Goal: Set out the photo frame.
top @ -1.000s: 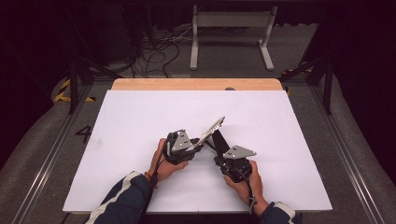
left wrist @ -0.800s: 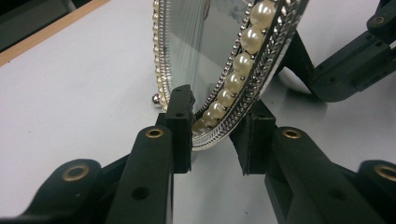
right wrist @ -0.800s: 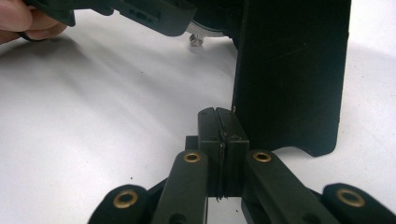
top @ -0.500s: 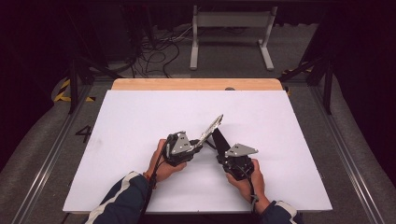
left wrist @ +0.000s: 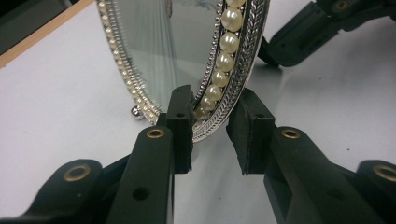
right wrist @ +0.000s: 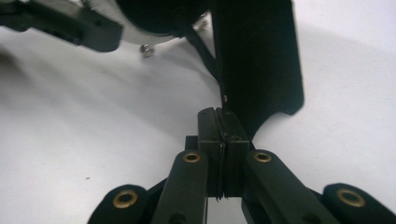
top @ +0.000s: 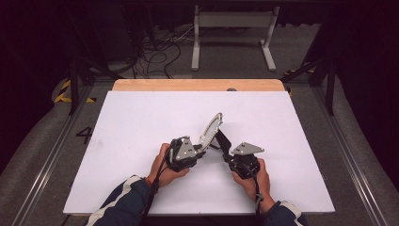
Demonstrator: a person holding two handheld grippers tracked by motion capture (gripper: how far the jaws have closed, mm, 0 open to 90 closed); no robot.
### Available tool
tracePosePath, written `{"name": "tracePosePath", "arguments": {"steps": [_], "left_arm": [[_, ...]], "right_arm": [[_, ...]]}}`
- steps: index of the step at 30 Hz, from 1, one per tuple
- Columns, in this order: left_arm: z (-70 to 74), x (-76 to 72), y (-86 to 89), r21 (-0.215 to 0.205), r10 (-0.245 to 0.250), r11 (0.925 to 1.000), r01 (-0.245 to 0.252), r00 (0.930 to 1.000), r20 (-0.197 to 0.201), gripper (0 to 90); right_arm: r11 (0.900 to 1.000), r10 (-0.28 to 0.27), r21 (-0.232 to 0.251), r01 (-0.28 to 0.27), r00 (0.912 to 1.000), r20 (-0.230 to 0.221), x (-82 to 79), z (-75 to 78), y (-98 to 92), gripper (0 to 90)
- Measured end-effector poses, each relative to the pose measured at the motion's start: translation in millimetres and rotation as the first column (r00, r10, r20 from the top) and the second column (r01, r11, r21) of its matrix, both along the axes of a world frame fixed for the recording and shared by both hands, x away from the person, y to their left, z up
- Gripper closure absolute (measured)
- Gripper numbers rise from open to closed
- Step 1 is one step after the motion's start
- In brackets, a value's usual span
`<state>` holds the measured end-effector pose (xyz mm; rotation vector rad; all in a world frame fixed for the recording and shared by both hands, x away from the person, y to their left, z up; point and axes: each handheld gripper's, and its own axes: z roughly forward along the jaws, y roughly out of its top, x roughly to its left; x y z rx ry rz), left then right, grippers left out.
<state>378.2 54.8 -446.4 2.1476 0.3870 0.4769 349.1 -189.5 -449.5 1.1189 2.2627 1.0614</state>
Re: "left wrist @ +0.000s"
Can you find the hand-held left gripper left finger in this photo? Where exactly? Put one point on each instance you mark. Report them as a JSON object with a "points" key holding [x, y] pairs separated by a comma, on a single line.
{"points": [[149, 174]]}

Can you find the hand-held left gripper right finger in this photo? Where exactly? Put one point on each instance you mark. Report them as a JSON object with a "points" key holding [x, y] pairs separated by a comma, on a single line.
{"points": [[299, 174]]}

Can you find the oval pearl-framed mirror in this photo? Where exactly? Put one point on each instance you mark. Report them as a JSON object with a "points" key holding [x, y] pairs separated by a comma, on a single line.
{"points": [[174, 46]]}

